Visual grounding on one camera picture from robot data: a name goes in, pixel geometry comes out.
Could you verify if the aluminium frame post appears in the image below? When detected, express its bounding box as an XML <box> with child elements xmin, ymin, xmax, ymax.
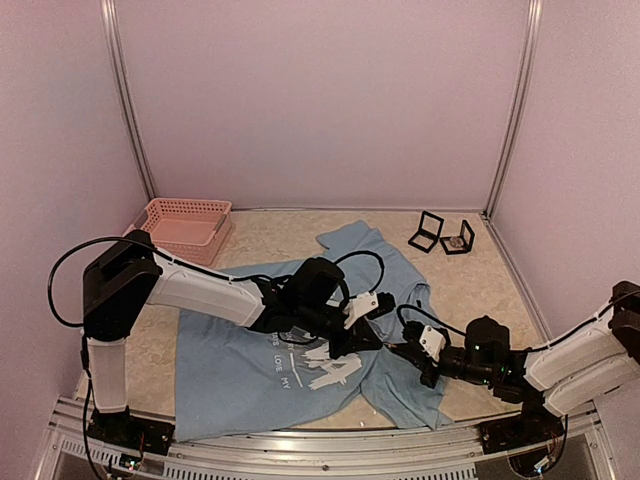
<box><xmin>100</xmin><ymin>0</ymin><xmax>157</xmax><ymax>201</ymax></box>
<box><xmin>483</xmin><ymin>0</ymin><xmax>544</xmax><ymax>223</ymax></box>

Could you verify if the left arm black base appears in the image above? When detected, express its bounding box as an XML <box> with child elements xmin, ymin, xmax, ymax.
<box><xmin>87</xmin><ymin>407</ymin><xmax>175</xmax><ymax>456</ymax></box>

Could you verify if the black display box orange brooch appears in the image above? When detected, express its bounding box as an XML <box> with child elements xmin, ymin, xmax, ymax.
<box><xmin>407</xmin><ymin>210</ymin><xmax>445</xmax><ymax>254</ymax></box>

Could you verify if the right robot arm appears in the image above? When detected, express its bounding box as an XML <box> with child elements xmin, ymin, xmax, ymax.
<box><xmin>390</xmin><ymin>281</ymin><xmax>639</xmax><ymax>444</ymax></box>

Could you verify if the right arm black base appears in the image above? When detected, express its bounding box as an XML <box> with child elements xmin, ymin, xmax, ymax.
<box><xmin>478</xmin><ymin>403</ymin><xmax>567</xmax><ymax>455</ymax></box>

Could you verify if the left aluminium frame post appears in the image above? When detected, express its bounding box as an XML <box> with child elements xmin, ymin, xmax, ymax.
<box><xmin>100</xmin><ymin>0</ymin><xmax>157</xmax><ymax>201</ymax></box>

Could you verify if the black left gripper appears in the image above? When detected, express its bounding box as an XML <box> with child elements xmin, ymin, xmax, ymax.
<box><xmin>297</xmin><ymin>301</ymin><xmax>384</xmax><ymax>361</ymax></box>

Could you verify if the pink plastic basket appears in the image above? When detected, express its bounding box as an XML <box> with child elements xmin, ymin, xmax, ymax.
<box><xmin>125</xmin><ymin>198</ymin><xmax>233</xmax><ymax>266</ymax></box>

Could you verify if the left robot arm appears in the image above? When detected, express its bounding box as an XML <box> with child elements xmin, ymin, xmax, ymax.
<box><xmin>82</xmin><ymin>230</ymin><xmax>395</xmax><ymax>445</ymax></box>

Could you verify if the front aluminium rail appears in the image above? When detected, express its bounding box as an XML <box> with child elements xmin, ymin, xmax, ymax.
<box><xmin>30</xmin><ymin>397</ymin><xmax>621</xmax><ymax>479</ymax></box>

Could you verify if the black display box silver brooch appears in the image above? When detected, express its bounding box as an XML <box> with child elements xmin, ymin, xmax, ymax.
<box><xmin>439</xmin><ymin>219</ymin><xmax>475</xmax><ymax>256</ymax></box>

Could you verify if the right aluminium frame post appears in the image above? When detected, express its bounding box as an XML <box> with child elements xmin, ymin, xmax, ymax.
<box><xmin>483</xmin><ymin>0</ymin><xmax>544</xmax><ymax>223</ymax></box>

